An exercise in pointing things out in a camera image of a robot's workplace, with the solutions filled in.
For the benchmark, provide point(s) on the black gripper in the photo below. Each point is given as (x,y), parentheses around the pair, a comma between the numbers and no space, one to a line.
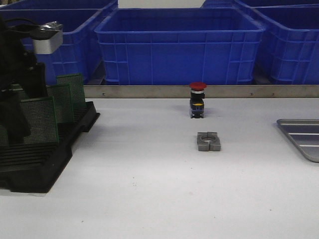
(18,65)

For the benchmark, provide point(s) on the green perforated circuit board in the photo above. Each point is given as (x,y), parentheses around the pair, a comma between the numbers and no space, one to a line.
(75,81)
(40,114)
(61,94)

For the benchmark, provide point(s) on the black slotted board rack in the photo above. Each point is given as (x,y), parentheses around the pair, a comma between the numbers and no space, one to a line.
(34,168)

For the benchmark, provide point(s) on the silver metal tray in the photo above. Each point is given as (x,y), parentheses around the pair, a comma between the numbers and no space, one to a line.
(304,135)

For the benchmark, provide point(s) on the blue left plastic bin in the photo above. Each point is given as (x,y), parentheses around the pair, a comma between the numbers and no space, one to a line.
(79,52)

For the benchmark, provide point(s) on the blue plastic bin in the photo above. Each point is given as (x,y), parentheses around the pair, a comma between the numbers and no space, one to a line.
(289,50)
(79,52)
(177,46)

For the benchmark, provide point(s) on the blue rear left bin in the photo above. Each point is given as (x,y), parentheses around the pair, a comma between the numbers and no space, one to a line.
(60,4)

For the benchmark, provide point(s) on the blue center plastic bin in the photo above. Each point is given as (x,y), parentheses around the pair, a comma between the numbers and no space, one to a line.
(177,46)

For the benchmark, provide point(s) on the red emergency stop button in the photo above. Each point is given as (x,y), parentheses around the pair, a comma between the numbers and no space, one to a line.
(196,100)

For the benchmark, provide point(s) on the grey metal clamp block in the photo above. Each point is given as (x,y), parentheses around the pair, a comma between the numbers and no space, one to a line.
(208,141)

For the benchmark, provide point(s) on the blue rear right bin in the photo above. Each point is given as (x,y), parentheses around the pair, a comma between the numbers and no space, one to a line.
(256,3)

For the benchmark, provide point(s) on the blue right plastic bin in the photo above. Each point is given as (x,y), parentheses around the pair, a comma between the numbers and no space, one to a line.
(289,50)

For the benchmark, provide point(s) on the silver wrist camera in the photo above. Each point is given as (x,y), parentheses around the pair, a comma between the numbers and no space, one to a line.
(47,38)

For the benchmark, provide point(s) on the metal table edge rail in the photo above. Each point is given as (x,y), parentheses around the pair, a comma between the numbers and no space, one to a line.
(212,91)

